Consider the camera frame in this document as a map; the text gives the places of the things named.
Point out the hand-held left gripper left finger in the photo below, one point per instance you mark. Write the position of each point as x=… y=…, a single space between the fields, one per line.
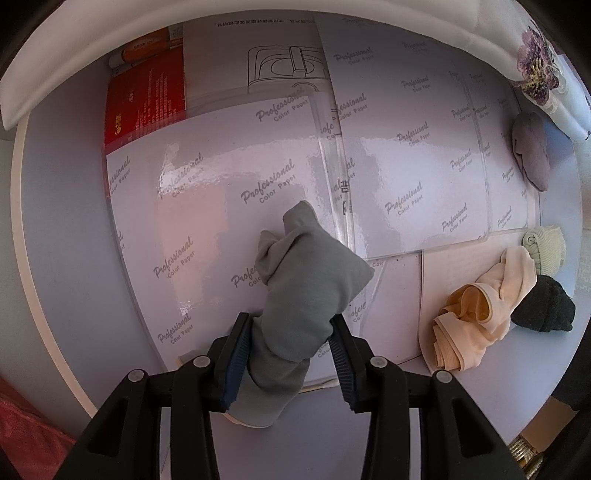
x=233 y=364

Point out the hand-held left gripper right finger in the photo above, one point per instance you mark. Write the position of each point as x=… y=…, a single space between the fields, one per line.
x=344 y=364

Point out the grey cloth bundle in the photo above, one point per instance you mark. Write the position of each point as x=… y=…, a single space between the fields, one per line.
x=304 y=286

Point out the cream peach cloth bundle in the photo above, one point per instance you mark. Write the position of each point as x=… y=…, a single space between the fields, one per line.
x=480 y=314

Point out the pale green cloth bundle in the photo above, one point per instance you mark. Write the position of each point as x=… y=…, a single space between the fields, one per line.
x=549 y=251

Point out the mauve cloth bundle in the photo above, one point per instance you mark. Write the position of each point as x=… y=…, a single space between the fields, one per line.
x=533 y=152

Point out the gold patterned clothing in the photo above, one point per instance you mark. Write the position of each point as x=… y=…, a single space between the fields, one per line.
x=531 y=457

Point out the black cloth bundle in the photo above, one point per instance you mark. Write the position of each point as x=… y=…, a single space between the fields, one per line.
x=547 y=304

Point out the stack of glossy paper sheets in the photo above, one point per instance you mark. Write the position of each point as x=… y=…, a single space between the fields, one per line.
x=415 y=138

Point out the red paper packet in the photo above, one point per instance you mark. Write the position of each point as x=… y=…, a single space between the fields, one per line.
x=143 y=101

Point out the white line-drawing instruction sheet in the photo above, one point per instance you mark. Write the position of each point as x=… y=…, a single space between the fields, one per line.
x=217 y=60

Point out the orange tube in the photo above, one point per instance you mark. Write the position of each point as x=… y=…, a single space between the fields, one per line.
x=147 y=48

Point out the white purple-floral folded blanket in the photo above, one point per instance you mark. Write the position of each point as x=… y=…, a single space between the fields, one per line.
x=46 y=87

